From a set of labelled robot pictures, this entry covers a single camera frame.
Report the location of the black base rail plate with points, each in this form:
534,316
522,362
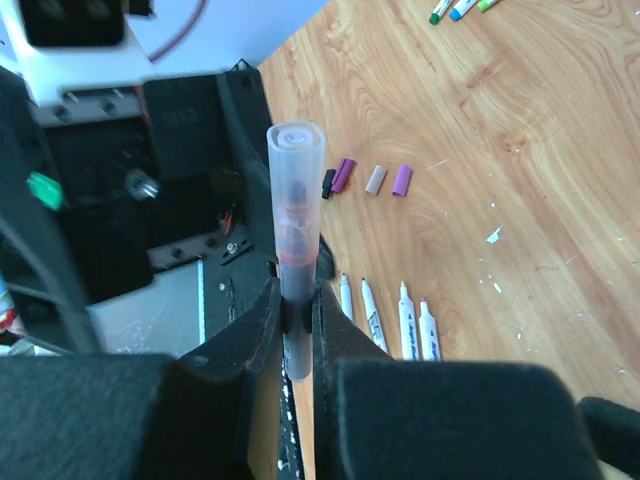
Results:
231,285

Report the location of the peach cap marker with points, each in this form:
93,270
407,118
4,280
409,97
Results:
407,322

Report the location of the purple pen cap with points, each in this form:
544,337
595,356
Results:
342,175

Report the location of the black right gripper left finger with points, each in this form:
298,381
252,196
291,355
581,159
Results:
211,414

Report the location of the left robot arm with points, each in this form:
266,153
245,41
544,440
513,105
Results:
135,206

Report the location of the purple cap marker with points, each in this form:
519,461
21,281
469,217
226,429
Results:
372,315

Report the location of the light green cap marker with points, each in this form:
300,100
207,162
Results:
484,5

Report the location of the black marker without cap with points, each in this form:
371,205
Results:
346,297

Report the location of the black pen cap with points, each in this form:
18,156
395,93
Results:
328,183

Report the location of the pink cap marker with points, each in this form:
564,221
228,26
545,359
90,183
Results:
428,333

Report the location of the grey marker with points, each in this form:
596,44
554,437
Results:
296,152

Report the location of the teal cap marker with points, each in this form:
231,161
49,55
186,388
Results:
461,8

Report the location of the peach pen cap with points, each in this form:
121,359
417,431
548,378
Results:
376,179

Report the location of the pink pen cap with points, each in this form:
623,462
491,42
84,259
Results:
402,181

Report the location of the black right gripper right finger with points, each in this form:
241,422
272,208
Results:
380,418

